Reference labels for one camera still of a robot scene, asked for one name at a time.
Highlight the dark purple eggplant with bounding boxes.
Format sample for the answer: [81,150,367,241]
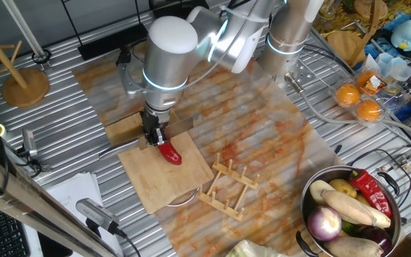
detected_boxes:
[357,225,393,256]

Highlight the grey camera with cable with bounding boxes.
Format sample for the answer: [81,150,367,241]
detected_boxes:
[75,198,142,257]

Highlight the small camera on black mount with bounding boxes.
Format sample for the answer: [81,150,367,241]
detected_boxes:
[17,128,52,173]

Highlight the long pale sweet potato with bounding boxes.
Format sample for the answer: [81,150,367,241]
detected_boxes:
[320,188,392,230]

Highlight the wooden hook stand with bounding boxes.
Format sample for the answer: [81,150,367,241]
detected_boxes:
[326,0,389,68]

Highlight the black cable bundle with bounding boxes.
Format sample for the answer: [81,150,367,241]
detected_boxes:
[303,42,357,79]

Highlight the yellow potato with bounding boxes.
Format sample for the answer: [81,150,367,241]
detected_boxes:
[328,178,358,199]

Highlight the wooden mug tree stand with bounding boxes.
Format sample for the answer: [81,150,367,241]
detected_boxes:
[0,0,51,109]

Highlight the wooden peg dish rack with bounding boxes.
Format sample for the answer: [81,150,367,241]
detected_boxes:
[196,152,260,222]

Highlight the aluminium frame beam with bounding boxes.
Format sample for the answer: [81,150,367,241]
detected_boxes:
[0,145,121,257]

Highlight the large red chili pepper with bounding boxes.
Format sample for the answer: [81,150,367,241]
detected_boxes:
[158,141,183,166]

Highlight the long red bell pepper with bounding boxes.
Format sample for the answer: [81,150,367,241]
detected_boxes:
[347,168,393,219]

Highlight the orange fruit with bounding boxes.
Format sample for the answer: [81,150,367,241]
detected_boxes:
[355,70,380,89]
[355,99,382,123]
[335,83,361,106]

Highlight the light blue plush toy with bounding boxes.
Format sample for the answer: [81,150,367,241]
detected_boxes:
[390,19,411,51]

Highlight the wrist camera on grey bracket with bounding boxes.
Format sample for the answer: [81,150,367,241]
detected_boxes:
[115,46,146,100]

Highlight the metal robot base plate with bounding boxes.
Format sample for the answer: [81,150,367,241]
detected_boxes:
[283,58,317,91]

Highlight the brown sweet potato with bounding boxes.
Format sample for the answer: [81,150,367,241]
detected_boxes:
[323,236,385,257]

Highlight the cabbage in plastic bag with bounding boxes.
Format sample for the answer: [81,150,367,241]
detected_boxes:
[225,239,289,257]

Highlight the clear plastic orange package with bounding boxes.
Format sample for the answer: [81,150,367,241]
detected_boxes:
[329,66,411,129]

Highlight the white pole with black ring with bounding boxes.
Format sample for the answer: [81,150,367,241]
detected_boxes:
[1,0,52,71]

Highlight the clear plastic measuring cup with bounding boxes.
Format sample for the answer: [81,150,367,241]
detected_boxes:
[375,52,411,83]

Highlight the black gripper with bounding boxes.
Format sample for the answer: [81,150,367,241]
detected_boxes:
[140,109,171,147]

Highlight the steel pot with black handles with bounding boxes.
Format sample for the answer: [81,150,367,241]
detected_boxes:
[295,164,411,257]

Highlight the purple onion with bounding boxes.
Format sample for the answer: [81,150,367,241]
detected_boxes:
[306,206,343,242]

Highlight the green vegetable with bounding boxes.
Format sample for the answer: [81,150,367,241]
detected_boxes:
[340,218,362,237]

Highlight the white round vegetable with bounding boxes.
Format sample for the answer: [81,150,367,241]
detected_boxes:
[309,179,337,206]

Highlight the orange marbled table mat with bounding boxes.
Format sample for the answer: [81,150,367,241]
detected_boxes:
[71,41,339,257]

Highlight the wooden cutting board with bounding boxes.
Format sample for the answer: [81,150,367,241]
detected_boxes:
[103,109,215,215]

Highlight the white paper stack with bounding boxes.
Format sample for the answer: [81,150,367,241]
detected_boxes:
[23,172,123,257]

